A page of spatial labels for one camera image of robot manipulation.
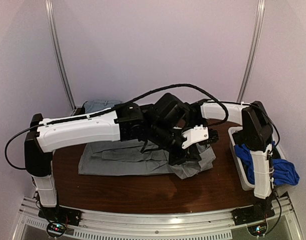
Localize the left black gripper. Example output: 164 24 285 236
149 122 203 168

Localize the grey polo shirt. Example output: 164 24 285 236
78 140 216 180

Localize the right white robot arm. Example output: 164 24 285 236
156 94 276 221

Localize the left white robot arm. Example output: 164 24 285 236
24 102 210 222

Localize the white laundry basket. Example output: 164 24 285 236
228 126 273 199

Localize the folded black garment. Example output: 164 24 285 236
73 107 85 116

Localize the blue garment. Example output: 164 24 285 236
234 144 300 186

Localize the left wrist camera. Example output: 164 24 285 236
182 125 219 149

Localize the front aluminium rail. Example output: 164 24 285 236
10 197 303 240

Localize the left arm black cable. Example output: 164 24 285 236
4 84 230 171

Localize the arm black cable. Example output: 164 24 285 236
252 104 281 161
4 84 230 171

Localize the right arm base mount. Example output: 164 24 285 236
231 203 275 226

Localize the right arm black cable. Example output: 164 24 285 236
252 104 281 161

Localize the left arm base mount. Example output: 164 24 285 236
38 206 82 226

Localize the right aluminium frame post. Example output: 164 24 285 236
237 0 265 103

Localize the aluminium frame post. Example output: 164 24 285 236
237 0 265 103
45 0 77 111

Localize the left aluminium frame post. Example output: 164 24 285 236
45 0 77 111

